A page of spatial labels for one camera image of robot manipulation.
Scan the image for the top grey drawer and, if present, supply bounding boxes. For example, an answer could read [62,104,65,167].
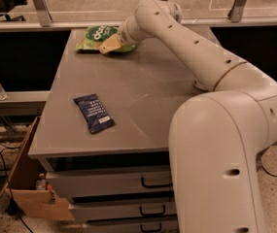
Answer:
[47,165,173,198]

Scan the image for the blue snack bar wrapper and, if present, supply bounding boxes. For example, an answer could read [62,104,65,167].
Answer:
[74,94,115,134]

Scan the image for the metal window frame rail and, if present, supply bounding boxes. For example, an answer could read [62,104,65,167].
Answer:
[0,0,277,31]

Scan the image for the green rice chip bag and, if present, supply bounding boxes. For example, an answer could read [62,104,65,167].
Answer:
[74,25,138,53]

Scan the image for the black floor cable right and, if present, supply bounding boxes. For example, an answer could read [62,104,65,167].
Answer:
[258,146,277,179]

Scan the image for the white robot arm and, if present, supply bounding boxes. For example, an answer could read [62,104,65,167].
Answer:
[100,0,277,233]

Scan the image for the grey drawer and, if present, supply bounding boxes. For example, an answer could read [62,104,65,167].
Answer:
[69,197,176,221]
[83,216,179,233]
[47,165,173,198]

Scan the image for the bottom grey drawer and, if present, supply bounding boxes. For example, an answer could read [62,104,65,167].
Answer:
[83,216,179,233]

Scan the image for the white green soda can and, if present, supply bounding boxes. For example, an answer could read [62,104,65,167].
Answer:
[193,79,208,92]

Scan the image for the middle grey drawer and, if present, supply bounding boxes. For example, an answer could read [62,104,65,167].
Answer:
[69,197,176,221]

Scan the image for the brown cardboard box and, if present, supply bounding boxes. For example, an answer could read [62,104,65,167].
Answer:
[3,116,74,221]

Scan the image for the grey drawer cabinet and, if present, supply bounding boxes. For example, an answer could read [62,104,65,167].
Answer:
[28,25,277,233]

